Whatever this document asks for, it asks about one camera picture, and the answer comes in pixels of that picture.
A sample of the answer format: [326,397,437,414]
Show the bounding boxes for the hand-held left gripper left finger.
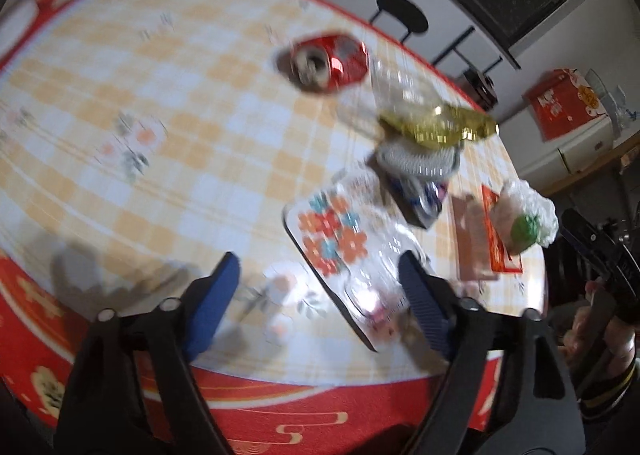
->
[52,251,241,455]

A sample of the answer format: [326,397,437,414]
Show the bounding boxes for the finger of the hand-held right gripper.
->
[560,208,626,286]

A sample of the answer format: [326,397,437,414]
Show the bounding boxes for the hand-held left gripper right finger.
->
[398,250,587,455]

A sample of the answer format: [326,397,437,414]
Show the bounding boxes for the floral clear plastic tray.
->
[282,170,442,354]

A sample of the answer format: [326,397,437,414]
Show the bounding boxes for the clear plastic container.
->
[337,58,441,136]

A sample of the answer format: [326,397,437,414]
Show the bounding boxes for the person's right forearm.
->
[575,355,640,438]

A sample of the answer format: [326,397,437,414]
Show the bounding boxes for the person's right hand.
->
[565,279,640,378]

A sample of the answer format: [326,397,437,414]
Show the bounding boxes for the white foam fruit net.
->
[490,178,560,254]

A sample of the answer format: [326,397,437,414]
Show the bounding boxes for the green round fruit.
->
[510,215,544,244]

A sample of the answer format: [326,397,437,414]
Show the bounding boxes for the brown paper card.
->
[450,192,499,282]

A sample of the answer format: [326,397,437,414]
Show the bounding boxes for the red envelope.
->
[480,184,524,274]

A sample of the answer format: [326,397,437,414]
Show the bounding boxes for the blue printed packet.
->
[390,178,446,229]

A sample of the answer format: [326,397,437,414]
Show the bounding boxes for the red patterned tablecloth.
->
[0,0,506,455]

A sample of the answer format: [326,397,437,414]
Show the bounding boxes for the gold foil wrapper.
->
[379,104,501,147]

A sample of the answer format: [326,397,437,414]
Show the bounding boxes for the black metal rack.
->
[432,25,504,78]

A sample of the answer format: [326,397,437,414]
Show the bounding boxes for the red soda can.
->
[287,32,371,94]

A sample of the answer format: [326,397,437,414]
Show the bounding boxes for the black round stool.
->
[370,0,430,44]

